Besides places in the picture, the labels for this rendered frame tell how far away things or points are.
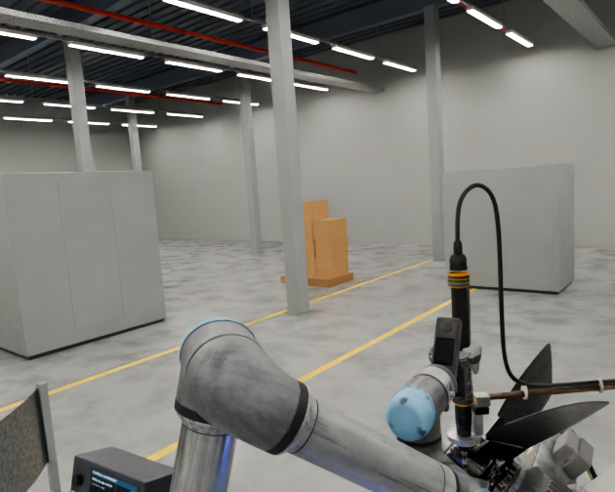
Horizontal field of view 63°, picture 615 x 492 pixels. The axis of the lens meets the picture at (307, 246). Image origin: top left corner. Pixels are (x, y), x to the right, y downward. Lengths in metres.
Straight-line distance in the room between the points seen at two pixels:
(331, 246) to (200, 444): 8.65
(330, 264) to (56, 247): 4.69
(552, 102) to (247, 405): 13.20
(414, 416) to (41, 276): 6.40
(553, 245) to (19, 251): 7.24
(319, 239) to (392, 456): 8.79
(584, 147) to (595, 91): 1.25
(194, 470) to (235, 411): 0.18
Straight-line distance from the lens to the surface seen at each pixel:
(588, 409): 1.17
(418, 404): 0.85
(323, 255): 9.48
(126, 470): 1.32
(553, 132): 13.58
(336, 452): 0.69
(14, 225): 6.88
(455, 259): 1.08
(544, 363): 1.46
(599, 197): 13.38
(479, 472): 1.30
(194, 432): 0.78
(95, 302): 7.35
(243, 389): 0.63
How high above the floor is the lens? 1.86
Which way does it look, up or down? 7 degrees down
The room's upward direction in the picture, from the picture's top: 4 degrees counter-clockwise
